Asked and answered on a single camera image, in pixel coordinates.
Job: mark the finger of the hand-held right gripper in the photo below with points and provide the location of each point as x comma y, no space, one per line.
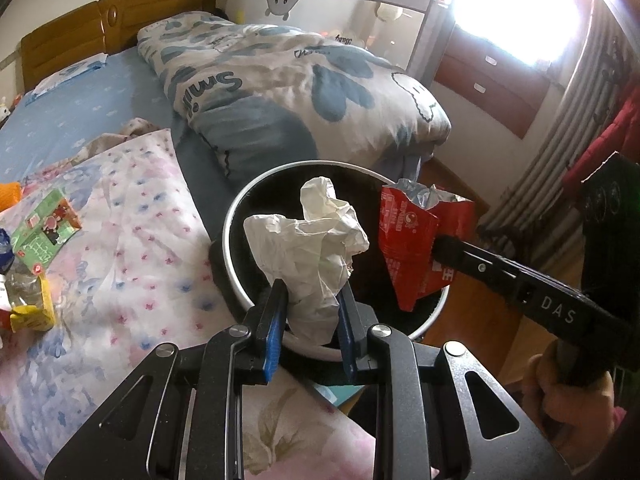
475,262

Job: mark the blue printed pillow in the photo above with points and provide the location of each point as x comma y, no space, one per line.
75,72

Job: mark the red hanging garment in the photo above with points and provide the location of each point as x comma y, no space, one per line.
615,135

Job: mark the blue bed sheet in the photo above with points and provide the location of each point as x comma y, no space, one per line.
75,115

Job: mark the grey striped curtain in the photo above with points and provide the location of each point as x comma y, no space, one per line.
565,125

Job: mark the white paper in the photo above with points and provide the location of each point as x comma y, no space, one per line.
310,250

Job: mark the blue foil wrapper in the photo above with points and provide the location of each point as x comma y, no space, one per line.
5,252

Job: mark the black bin with silver rim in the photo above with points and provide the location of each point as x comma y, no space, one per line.
280,185

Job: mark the brown plush cloth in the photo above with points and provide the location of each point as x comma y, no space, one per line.
132,127

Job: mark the white rabbit plush toy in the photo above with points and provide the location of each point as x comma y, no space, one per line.
4,107

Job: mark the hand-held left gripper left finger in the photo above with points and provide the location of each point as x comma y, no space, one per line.
272,332

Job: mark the wooden headboard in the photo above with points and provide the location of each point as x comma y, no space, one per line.
65,40

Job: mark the wooden drawer cabinet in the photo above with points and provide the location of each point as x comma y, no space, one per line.
500,95

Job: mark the yellow packet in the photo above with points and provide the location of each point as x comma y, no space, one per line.
35,317

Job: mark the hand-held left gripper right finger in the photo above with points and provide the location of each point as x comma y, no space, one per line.
346,335

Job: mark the crushed clear plastic bottle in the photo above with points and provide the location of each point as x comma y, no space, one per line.
22,280

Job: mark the teal box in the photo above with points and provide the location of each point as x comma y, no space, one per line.
332,396

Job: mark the bright window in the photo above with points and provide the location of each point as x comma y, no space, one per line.
510,10

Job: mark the grey bed guard rail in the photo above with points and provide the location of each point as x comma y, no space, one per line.
350,10

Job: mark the orange cup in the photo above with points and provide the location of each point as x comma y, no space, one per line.
9,197

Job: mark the pink and blue floral blanket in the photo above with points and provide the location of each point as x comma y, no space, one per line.
140,240

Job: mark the red snack wrapper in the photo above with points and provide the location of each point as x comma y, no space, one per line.
405,245

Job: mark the white and blue printed quilt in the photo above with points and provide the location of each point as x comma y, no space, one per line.
280,70

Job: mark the person's right hand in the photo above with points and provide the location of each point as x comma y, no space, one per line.
565,405

